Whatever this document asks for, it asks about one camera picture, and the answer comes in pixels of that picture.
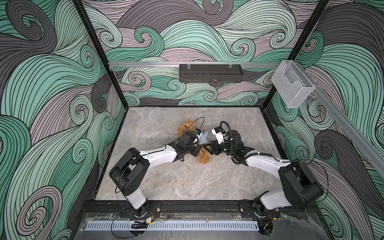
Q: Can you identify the aluminium rail back wall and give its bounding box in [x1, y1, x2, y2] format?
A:
[108, 61, 280, 69]

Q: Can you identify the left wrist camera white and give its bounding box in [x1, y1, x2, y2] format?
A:
[194, 128, 203, 138]

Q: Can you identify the brown teddy bear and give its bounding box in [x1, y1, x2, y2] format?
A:
[178, 120, 211, 165]

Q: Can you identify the camera black cable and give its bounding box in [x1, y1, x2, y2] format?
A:
[219, 120, 235, 157]
[173, 116, 205, 142]

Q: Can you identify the white slotted cable duct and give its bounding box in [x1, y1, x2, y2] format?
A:
[85, 220, 259, 231]

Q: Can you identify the left camera black cable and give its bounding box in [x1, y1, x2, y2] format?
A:
[173, 116, 205, 142]

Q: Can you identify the aluminium rail right wall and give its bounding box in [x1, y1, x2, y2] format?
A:
[296, 63, 384, 176]

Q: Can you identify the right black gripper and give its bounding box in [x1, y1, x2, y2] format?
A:
[203, 138, 237, 156]

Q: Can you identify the aluminium rail wall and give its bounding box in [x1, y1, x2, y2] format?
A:
[108, 61, 280, 69]
[296, 63, 384, 176]

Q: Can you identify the clear plastic wall bin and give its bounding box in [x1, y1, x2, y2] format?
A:
[271, 60, 315, 109]

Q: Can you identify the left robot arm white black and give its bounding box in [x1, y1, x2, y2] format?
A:
[109, 129, 203, 211]

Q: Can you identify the right camera black cable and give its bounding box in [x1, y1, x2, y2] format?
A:
[219, 120, 235, 157]

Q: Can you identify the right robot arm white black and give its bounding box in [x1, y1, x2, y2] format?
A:
[204, 127, 324, 213]

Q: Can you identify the black wall tray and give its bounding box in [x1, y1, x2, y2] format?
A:
[179, 65, 244, 84]

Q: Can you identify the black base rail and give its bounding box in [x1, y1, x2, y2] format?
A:
[77, 200, 321, 221]

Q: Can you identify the light blue fleece hoodie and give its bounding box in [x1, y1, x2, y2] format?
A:
[199, 131, 210, 145]

